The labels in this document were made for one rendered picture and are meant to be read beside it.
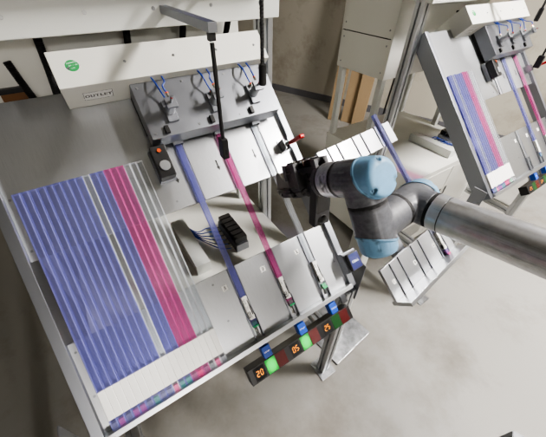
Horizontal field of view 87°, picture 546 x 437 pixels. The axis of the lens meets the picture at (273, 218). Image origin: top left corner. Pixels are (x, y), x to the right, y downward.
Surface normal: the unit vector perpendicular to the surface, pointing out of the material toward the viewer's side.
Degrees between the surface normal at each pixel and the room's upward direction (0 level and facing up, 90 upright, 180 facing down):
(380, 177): 57
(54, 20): 90
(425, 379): 0
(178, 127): 43
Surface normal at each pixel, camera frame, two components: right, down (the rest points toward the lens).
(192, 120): 0.38, -0.16
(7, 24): 0.55, 0.56
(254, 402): 0.01, -0.74
